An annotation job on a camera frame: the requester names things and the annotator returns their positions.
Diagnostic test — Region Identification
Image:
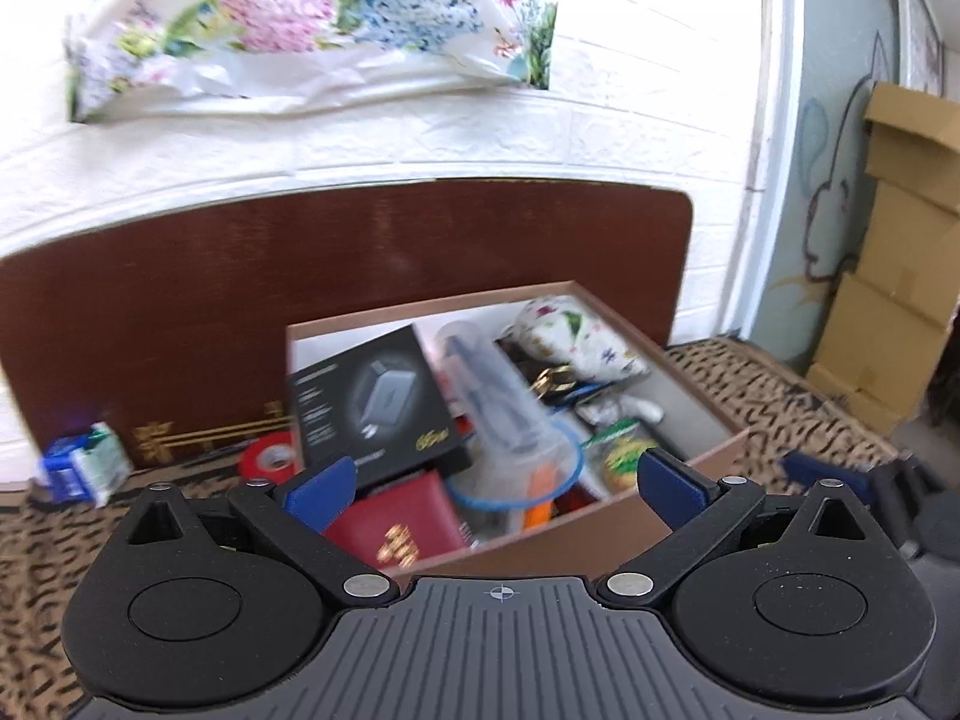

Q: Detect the black product box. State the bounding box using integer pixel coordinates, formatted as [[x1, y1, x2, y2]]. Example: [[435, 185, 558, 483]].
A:
[[287, 325, 472, 488]]

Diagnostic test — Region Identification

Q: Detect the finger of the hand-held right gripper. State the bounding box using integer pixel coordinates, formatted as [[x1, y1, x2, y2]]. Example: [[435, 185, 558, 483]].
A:
[[780, 450, 876, 505]]

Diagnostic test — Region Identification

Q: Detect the brown wooden headboard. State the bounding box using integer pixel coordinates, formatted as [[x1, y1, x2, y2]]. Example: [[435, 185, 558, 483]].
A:
[[0, 178, 695, 492]]

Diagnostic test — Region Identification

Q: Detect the clear plastic jar blue rim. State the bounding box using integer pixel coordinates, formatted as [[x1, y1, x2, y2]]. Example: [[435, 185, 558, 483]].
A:
[[435, 321, 586, 511]]

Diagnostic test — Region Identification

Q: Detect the white door frame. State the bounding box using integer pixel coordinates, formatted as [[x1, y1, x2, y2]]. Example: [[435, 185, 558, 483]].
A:
[[739, 0, 800, 335]]

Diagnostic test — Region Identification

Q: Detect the red tape roll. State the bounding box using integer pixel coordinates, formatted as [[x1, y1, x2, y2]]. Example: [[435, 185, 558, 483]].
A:
[[240, 433, 297, 479]]

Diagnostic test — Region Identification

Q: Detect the white plastic piece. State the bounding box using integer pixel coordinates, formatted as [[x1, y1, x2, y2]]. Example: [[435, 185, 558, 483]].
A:
[[581, 394, 665, 425]]

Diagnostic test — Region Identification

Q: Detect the white floral pouch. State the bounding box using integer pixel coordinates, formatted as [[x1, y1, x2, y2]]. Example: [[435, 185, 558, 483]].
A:
[[512, 298, 650, 383]]

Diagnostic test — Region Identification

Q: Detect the floral cloth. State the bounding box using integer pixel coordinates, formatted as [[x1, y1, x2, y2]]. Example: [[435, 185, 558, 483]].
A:
[[66, 0, 560, 123]]

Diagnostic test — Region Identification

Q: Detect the maroon booklet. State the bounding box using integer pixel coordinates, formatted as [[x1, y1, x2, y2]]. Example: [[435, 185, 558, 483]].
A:
[[322, 471, 470, 569]]

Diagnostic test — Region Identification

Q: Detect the green snack packet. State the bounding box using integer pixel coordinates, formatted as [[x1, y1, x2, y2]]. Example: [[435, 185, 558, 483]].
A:
[[589, 420, 661, 496]]

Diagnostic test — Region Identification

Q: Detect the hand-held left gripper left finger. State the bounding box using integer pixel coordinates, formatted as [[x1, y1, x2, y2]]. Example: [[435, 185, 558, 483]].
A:
[[124, 456, 402, 608]]

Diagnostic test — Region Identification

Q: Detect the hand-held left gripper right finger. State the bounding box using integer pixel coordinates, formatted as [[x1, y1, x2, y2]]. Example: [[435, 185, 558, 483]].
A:
[[596, 448, 863, 608]]

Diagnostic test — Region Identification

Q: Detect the leopard print blanket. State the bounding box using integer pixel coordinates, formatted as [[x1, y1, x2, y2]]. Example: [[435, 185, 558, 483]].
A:
[[0, 334, 923, 720]]

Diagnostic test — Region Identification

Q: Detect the orange marker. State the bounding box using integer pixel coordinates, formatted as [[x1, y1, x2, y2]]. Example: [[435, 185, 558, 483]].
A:
[[521, 465, 563, 526]]

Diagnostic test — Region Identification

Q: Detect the blue white tissue pack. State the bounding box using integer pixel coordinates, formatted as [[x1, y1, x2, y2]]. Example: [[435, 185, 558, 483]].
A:
[[41, 422, 132, 505]]

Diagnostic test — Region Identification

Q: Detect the brown cardboard box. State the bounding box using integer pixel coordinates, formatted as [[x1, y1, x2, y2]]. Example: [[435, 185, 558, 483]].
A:
[[285, 281, 751, 578]]

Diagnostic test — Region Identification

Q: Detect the brown cardboard carton stack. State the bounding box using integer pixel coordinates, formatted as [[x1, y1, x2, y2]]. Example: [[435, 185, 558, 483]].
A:
[[806, 81, 960, 436]]

